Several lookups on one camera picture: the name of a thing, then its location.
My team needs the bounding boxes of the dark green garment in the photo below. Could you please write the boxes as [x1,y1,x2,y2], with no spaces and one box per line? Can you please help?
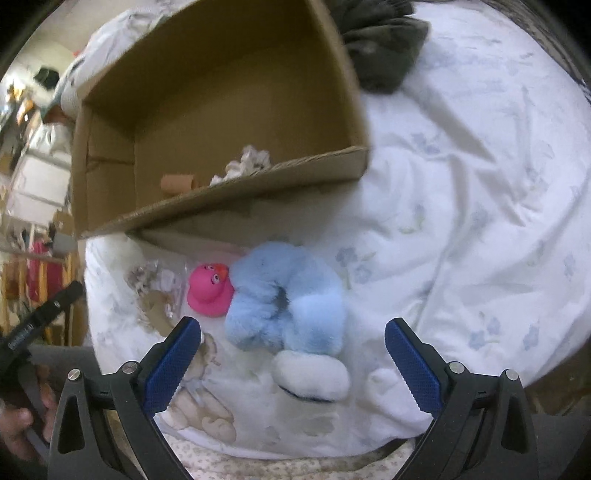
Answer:
[325,0,430,94]

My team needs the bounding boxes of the pink rubber duck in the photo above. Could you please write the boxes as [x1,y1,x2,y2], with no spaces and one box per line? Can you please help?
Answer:
[187,263,236,319]

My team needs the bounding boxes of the brown cardboard box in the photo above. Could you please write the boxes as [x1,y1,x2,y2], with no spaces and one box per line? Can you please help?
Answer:
[70,0,373,254]

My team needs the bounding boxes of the blue fluffy scrunchie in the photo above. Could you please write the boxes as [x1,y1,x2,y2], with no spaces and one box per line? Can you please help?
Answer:
[225,241,346,357]

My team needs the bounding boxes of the pink suitcase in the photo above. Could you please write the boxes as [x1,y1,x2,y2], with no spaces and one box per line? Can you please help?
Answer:
[25,240,61,301]

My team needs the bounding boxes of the white sock with blue trim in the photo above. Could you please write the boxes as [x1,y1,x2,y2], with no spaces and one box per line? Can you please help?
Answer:
[271,350,350,403]

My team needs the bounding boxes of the white crumpled cloth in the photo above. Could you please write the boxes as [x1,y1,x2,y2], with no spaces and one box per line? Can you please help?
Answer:
[210,144,273,186]

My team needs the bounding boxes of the clear plastic packet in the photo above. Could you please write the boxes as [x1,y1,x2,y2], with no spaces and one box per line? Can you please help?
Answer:
[126,261,190,324]

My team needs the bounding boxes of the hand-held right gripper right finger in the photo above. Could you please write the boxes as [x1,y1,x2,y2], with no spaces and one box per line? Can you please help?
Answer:
[384,318,540,480]

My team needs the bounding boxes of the beige floral mattress cover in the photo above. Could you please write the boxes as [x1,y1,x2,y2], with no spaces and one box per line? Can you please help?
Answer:
[161,438,416,480]

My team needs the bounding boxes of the person's left hand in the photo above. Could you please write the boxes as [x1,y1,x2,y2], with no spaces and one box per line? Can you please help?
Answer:
[0,367,57,462]

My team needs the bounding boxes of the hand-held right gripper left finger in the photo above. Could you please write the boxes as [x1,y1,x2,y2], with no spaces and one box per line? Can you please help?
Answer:
[47,316,202,480]

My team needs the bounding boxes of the white bear print quilt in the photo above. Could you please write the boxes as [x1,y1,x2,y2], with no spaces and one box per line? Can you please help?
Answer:
[51,9,162,116]

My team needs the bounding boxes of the brown cardboard tube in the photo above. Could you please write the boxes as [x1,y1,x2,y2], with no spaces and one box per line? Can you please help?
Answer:
[160,174,200,197]

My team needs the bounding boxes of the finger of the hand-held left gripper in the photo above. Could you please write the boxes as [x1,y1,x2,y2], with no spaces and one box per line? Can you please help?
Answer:
[0,281,86,354]

